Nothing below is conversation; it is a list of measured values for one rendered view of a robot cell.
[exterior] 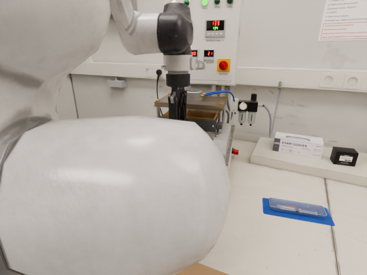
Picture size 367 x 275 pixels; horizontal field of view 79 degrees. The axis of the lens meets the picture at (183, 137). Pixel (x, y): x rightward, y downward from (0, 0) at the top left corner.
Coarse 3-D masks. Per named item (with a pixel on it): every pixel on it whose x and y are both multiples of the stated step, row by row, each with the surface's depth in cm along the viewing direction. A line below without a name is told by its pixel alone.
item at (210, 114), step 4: (168, 112) 93; (188, 112) 93; (192, 112) 93; (196, 112) 93; (200, 112) 93; (204, 112) 93; (208, 112) 93; (212, 112) 93; (216, 112) 93; (188, 116) 87; (192, 116) 87; (196, 116) 87; (200, 116) 87; (204, 116) 87; (208, 116) 87; (212, 116) 87; (216, 116) 93
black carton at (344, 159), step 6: (336, 150) 105; (342, 150) 105; (348, 150) 105; (354, 150) 105; (330, 156) 111; (336, 156) 105; (342, 156) 104; (348, 156) 103; (354, 156) 102; (336, 162) 106; (342, 162) 105; (348, 162) 104; (354, 162) 103
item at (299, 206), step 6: (270, 198) 85; (270, 204) 82; (276, 204) 82; (282, 204) 82; (288, 204) 82; (294, 204) 82; (300, 204) 82; (306, 204) 82; (312, 204) 82; (300, 210) 79; (306, 210) 79; (312, 210) 79; (318, 210) 79
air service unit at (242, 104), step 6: (252, 96) 98; (234, 102) 101; (240, 102) 100; (246, 102) 99; (252, 102) 98; (234, 108) 102; (240, 108) 99; (246, 108) 100; (252, 108) 99; (240, 114) 102; (252, 114) 101; (240, 120) 103; (252, 120) 102
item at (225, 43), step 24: (168, 0) 94; (192, 0) 92; (216, 0) 88; (240, 0) 87; (192, 24) 95; (240, 24) 91; (192, 48) 98; (216, 48) 96; (192, 72) 102; (216, 72) 99
